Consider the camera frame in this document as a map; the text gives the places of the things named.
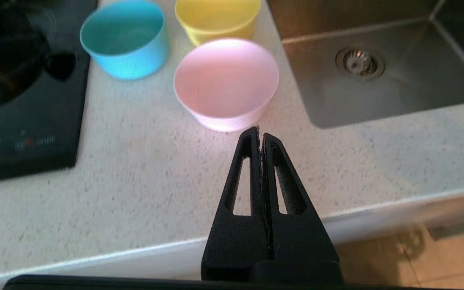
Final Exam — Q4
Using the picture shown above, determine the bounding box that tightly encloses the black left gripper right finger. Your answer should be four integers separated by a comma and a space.
262, 133, 344, 282

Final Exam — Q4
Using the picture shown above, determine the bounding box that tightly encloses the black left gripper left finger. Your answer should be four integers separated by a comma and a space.
201, 126, 272, 282

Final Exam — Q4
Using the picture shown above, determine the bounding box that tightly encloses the stainless steel sink basin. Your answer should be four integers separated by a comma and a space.
266, 0, 464, 129

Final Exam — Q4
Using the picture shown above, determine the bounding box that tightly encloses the pink plastic bowl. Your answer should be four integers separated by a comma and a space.
173, 38, 280, 133

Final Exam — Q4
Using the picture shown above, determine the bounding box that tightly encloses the round metal drain strainer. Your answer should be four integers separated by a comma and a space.
336, 48, 385, 79

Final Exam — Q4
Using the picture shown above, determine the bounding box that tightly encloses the yellow plastic bowl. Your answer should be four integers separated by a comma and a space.
174, 0, 261, 47

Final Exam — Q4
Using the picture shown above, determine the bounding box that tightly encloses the blue plastic bowl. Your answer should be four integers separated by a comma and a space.
80, 0, 171, 80

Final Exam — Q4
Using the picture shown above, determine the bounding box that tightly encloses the black induction cooktop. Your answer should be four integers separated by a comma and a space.
0, 0, 99, 185

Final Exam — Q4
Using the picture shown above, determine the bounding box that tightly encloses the black frying pan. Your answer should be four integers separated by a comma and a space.
0, 0, 77, 115

